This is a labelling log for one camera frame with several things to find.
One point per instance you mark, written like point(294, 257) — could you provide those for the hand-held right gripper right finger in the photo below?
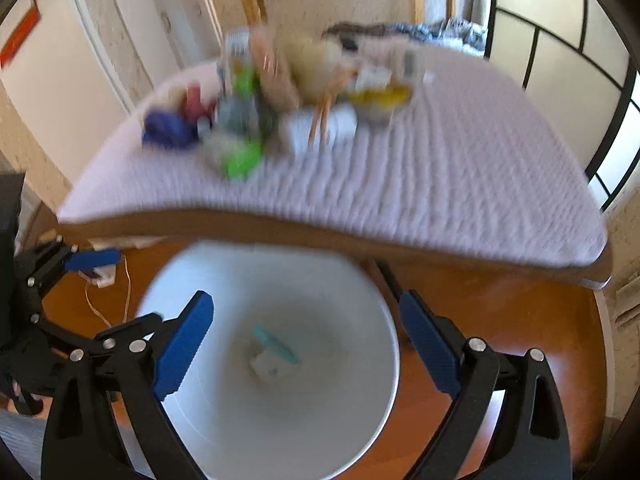
point(430, 345)

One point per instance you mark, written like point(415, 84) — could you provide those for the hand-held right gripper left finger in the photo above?
point(182, 345)

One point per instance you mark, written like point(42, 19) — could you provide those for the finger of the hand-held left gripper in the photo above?
point(95, 259)
point(125, 327)

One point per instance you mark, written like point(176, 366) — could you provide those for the white plastic bin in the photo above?
point(310, 425)

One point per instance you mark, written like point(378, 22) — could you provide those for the pink rubber tube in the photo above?
point(194, 102)

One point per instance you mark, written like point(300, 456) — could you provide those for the white power adapter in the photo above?
point(102, 275)

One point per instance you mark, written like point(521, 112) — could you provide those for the white paper scrap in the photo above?
point(267, 367)

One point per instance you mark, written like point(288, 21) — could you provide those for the teal packet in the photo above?
point(275, 344)

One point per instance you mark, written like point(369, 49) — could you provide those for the blue crumpled glove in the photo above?
point(167, 130)

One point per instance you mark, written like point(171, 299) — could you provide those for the green white tube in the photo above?
point(242, 160)

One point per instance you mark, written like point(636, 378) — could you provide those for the lilac quilted cover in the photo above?
point(450, 160)

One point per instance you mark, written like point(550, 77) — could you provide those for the white carton box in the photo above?
point(340, 125)

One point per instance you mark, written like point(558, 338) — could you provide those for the white wardrobe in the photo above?
point(125, 20)

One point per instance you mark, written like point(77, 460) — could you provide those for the yellow white medicine box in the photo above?
point(382, 95)

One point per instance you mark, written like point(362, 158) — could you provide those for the wooden chopsticks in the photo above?
point(322, 110)

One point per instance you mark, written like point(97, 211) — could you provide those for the beige paper bag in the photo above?
point(310, 65)

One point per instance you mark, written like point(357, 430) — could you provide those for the black framed sliding door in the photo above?
point(550, 60)

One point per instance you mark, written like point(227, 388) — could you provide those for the blue grey bed blanket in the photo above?
point(450, 30)

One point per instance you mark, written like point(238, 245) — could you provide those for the red wall label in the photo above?
point(20, 40)

